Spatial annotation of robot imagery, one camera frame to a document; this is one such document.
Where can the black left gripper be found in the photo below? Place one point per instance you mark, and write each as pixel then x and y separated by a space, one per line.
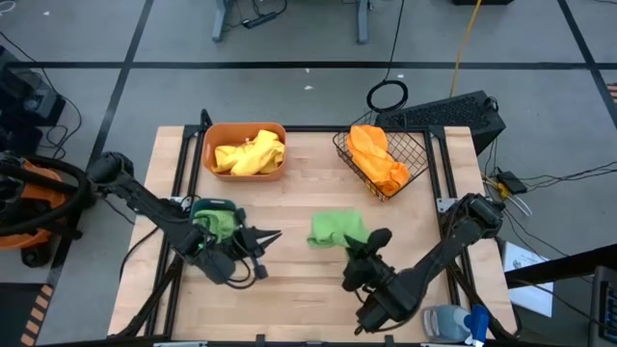
pixel 248 241

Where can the black computer tower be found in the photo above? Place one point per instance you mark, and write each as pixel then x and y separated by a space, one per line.
pixel 448 113

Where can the black aluminium table frame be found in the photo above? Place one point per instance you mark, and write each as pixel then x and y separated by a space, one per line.
pixel 313 128

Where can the orange plastic basket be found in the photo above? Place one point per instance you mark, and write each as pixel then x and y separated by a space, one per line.
pixel 226 134

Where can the spray bottle with blue trigger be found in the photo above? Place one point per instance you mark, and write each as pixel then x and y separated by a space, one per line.
pixel 446 323

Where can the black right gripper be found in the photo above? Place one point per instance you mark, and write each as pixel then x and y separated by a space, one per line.
pixel 371 279

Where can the grey desk leg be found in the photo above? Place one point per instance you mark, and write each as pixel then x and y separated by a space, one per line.
pixel 219 24
pixel 361 24

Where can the green microfiber towel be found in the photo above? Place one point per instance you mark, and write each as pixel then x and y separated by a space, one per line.
pixel 217 224
pixel 332 229

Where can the black equipment box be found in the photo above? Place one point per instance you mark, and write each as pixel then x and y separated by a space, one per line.
pixel 29 101

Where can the white paper sheet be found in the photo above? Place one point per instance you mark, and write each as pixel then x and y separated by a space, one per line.
pixel 530 289

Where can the yellow microfiber towel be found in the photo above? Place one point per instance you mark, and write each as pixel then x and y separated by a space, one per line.
pixel 262 152
pixel 224 156

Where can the black beam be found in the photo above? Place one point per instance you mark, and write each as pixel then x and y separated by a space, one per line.
pixel 569 265

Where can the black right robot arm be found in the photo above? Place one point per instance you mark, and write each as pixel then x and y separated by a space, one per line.
pixel 448 246

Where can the orange and black vacuum cleaner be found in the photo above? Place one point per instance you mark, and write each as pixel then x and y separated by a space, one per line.
pixel 43 190

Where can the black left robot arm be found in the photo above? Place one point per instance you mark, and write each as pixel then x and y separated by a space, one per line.
pixel 144 202

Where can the grey device with blue panel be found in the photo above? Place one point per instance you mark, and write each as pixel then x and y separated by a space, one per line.
pixel 605 308

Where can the black power adapter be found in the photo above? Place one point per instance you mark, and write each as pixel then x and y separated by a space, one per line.
pixel 512 182

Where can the teal plastic basket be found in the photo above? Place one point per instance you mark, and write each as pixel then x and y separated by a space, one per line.
pixel 212 202

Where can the black power strip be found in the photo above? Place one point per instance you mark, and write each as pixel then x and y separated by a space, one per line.
pixel 260 20

